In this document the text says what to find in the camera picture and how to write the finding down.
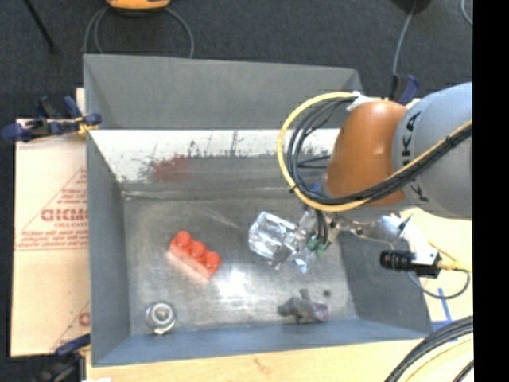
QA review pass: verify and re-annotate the red toy building brick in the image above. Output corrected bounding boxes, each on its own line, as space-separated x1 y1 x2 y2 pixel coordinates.
165 230 223 283

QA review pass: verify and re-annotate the grey and purple toy figure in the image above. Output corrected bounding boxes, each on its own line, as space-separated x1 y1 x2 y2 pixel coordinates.
277 288 331 325

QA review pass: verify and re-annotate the brown cardboard board, red print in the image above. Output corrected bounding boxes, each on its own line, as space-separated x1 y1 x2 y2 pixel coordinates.
9 118 92 358

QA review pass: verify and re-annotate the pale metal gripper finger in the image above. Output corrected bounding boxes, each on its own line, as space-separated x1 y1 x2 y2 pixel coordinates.
271 238 299 271
293 248 312 275

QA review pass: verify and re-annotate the grey metal bin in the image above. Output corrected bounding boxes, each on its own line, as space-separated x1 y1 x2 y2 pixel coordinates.
82 53 435 368

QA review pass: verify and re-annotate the black cylinder on white bracket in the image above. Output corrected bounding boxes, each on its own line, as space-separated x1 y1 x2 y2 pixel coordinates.
379 212 443 280

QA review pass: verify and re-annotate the clear glass block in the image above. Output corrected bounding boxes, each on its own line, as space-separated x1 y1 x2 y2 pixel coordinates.
247 211 298 260

